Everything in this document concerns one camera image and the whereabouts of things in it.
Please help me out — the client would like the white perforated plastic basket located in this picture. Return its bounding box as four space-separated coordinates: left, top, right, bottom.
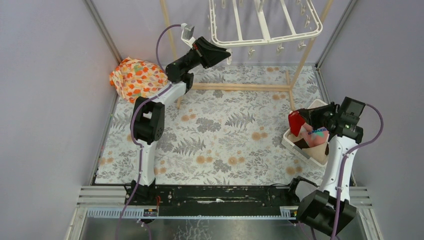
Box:
281 110 329 167

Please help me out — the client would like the red sock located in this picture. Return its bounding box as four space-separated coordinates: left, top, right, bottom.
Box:
288 110 307 137

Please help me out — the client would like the white clip sock hanger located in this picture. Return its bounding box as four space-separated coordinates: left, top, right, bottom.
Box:
208 0 324 65

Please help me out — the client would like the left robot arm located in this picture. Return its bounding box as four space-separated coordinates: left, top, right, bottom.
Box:
125 36 231 206

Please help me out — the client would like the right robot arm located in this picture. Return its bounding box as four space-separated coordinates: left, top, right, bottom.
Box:
286 97 366 239

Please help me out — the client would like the pink blue lettered sock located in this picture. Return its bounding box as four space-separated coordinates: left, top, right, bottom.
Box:
300 123 329 148

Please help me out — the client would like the brown ribbed sock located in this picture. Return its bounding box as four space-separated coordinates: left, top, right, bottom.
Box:
294 138 311 150

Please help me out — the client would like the beige sock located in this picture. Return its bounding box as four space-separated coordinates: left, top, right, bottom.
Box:
281 130 328 167

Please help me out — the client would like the wooden drying rack stand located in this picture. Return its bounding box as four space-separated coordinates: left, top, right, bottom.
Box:
158 0 335 113

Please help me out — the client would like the floral patterned table mat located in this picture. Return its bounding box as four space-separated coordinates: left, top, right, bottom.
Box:
94 65 325 185

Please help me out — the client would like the orange floral cloth bundle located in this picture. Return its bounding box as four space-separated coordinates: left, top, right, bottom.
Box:
109 57 169 104

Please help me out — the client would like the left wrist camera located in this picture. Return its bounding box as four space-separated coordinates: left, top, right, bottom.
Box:
180 23 196 48

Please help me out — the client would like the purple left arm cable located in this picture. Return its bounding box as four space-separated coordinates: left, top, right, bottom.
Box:
114 23 183 240

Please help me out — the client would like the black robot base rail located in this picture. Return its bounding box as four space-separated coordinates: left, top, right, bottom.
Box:
129 183 300 214

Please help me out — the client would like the white slotted cable duct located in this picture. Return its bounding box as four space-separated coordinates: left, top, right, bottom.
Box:
86 207 298 221

